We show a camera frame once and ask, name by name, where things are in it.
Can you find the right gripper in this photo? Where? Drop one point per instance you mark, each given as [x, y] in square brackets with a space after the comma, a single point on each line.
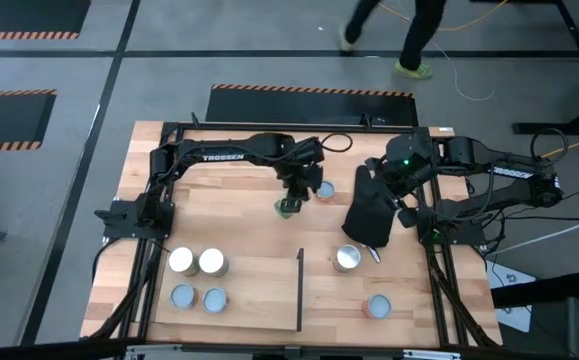
[399, 180]

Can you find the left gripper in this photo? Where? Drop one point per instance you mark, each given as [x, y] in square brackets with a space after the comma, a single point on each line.
[299, 177]

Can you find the green label tin can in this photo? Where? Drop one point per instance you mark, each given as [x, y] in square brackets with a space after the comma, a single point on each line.
[277, 210]

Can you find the black oven mitt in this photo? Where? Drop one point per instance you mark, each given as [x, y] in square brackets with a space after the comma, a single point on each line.
[366, 225]

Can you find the short yellow label can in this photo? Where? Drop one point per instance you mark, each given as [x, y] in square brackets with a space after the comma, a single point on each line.
[347, 257]

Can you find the olive label tin can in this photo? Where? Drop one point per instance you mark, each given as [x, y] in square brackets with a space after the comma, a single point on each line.
[181, 259]

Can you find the red mixed fruit can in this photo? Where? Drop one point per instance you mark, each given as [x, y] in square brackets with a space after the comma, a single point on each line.
[379, 306]

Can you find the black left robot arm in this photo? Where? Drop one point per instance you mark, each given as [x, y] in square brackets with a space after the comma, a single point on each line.
[219, 156]

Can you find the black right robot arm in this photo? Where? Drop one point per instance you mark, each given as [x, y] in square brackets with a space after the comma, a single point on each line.
[514, 172]

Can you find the black shelf divider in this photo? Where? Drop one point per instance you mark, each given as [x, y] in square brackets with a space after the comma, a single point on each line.
[300, 290]

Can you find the silver metal knife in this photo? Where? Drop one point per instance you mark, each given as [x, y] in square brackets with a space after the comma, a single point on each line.
[375, 255]

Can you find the black hazard-striped floor mat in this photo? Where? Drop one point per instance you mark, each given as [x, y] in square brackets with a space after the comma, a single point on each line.
[24, 15]
[309, 107]
[4, 120]

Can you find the black metal stand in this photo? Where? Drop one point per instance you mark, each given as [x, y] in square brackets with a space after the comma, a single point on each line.
[534, 128]

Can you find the white printed paper sheet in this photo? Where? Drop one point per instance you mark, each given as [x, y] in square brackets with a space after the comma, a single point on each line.
[506, 277]

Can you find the person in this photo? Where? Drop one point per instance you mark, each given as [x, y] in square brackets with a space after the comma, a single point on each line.
[419, 30]

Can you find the silver aluminium extrusion bar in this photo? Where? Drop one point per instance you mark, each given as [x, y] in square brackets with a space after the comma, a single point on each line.
[434, 355]
[154, 352]

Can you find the black furniture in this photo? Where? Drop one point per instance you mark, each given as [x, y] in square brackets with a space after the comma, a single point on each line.
[569, 330]

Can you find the black aluminium table frame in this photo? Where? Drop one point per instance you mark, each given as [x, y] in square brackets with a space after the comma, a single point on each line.
[219, 128]

